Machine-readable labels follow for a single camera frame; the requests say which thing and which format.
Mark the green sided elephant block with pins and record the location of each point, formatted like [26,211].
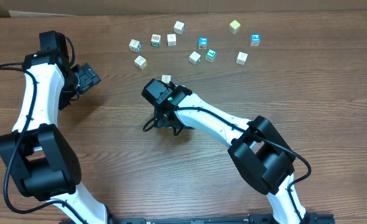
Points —
[194,58]

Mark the wooden block top centre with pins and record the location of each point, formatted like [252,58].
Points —
[179,27]

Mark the wooden block yellow side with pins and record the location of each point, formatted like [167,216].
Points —
[140,62]

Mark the wooden block blue side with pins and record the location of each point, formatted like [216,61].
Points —
[135,45]

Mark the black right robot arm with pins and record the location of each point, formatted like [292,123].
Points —
[261,156]

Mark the green L wooden block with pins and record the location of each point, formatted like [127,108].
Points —
[210,55]

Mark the plain wooden block right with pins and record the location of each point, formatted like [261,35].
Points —
[241,58]

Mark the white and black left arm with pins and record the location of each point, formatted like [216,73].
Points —
[41,167]

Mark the wooden block under gripper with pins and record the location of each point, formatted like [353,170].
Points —
[166,79]

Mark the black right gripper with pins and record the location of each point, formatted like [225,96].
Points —
[170,123]

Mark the wooden block near camera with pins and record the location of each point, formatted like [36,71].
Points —
[171,40]

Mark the yellow topped wooden block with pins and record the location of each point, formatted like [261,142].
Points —
[234,26]

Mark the blue framed wooden block centre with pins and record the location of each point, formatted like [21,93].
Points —
[202,42]

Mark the blue framed wooden block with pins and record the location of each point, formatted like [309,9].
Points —
[255,40]
[202,42]

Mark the blue framed wooden block right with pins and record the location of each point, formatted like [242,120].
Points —
[255,40]

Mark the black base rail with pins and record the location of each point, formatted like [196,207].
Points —
[312,218]

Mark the wooden block red green picture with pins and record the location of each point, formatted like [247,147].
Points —
[155,40]

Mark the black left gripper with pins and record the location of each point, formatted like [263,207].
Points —
[88,76]

